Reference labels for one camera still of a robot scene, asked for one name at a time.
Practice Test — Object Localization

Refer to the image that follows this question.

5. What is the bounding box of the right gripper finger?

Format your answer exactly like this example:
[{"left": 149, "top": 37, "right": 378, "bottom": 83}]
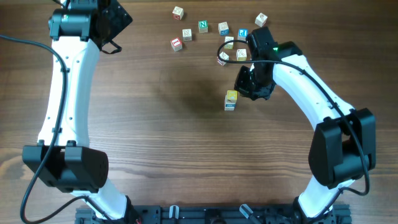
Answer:
[
  {"left": 249, "top": 82, "right": 275, "bottom": 101},
  {"left": 234, "top": 65, "right": 251, "bottom": 93}
]

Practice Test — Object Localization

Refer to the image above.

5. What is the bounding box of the yellow top block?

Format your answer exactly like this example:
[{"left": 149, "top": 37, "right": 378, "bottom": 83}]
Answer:
[{"left": 226, "top": 90, "right": 238, "bottom": 103}]

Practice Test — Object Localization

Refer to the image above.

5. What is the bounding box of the yellow sided picture block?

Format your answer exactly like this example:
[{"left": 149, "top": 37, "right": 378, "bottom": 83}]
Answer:
[{"left": 236, "top": 49, "right": 247, "bottom": 61}]

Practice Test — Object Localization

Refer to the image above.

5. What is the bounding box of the red sided white block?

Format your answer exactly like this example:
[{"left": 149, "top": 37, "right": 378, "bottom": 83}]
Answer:
[{"left": 224, "top": 96, "right": 236, "bottom": 107}]

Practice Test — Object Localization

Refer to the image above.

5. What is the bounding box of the blue P block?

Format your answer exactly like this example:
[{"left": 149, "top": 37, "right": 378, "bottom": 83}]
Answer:
[{"left": 237, "top": 29, "right": 248, "bottom": 41}]

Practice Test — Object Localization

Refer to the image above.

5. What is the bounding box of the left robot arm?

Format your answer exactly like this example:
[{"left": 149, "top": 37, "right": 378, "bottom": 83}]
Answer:
[{"left": 22, "top": 1, "right": 133, "bottom": 223}]

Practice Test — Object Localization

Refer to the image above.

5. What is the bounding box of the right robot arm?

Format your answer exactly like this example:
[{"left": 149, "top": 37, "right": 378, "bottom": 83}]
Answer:
[{"left": 234, "top": 27, "right": 376, "bottom": 223}]

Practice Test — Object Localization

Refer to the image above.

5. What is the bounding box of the far right picture block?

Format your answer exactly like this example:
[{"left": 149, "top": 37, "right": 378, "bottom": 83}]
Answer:
[{"left": 255, "top": 12, "right": 268, "bottom": 27}]

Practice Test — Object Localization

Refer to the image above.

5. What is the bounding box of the yellow green picture block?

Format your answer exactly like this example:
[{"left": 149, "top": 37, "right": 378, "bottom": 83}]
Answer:
[{"left": 224, "top": 36, "right": 234, "bottom": 49}]

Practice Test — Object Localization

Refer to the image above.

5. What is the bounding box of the red blue tilted block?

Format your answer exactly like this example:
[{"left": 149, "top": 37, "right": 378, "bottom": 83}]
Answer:
[{"left": 217, "top": 52, "right": 229, "bottom": 66}]

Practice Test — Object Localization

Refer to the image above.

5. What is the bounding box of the blue sided picture block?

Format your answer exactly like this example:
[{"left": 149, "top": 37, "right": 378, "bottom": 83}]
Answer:
[{"left": 218, "top": 22, "right": 229, "bottom": 35}]

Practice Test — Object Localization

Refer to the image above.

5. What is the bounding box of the green N block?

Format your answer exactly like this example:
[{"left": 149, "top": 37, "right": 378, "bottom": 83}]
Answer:
[{"left": 198, "top": 20, "right": 208, "bottom": 33}]

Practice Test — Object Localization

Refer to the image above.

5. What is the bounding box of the white picture block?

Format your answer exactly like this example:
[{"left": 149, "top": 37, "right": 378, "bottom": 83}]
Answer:
[{"left": 182, "top": 29, "right": 192, "bottom": 42}]

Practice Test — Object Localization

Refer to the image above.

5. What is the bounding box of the red I block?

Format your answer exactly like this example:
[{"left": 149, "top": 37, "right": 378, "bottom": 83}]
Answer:
[{"left": 170, "top": 37, "right": 183, "bottom": 52}]

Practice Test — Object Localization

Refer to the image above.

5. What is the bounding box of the red six block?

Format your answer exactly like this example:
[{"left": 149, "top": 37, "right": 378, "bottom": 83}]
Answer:
[{"left": 172, "top": 6, "right": 184, "bottom": 20}]

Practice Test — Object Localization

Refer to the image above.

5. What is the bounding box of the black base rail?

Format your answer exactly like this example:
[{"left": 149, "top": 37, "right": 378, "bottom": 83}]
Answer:
[{"left": 75, "top": 204, "right": 352, "bottom": 224}]

